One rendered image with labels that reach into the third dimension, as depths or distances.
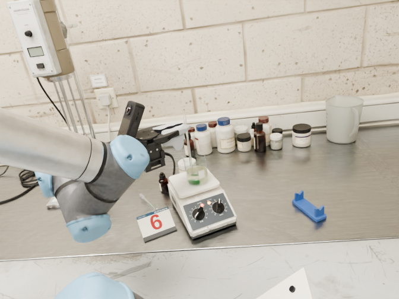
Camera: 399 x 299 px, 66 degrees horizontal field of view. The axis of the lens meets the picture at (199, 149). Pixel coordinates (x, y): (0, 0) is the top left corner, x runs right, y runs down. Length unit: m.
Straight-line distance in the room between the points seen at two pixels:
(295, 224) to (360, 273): 0.19
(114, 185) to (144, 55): 0.81
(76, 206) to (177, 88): 0.80
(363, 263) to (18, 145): 0.68
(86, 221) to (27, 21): 0.60
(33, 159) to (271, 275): 0.51
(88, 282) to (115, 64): 1.07
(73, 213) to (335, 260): 0.55
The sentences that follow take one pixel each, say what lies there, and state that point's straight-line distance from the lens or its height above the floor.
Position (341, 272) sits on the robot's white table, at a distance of 0.74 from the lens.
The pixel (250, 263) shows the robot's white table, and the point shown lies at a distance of 0.74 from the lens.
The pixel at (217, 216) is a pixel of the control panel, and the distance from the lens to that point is 0.81.
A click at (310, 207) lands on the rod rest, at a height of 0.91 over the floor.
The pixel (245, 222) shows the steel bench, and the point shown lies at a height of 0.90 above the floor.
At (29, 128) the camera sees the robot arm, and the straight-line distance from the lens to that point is 0.49.
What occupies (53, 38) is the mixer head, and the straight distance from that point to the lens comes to 1.03.
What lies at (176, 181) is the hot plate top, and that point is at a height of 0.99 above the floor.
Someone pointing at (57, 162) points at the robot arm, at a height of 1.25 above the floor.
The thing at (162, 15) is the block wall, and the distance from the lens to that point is 1.26.
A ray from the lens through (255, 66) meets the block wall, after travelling 1.28.
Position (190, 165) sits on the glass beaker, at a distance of 0.81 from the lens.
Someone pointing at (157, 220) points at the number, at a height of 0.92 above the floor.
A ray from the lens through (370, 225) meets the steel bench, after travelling 0.87.
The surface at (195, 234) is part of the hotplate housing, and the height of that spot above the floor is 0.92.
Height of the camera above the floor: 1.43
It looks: 25 degrees down
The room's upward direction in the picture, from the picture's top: 8 degrees counter-clockwise
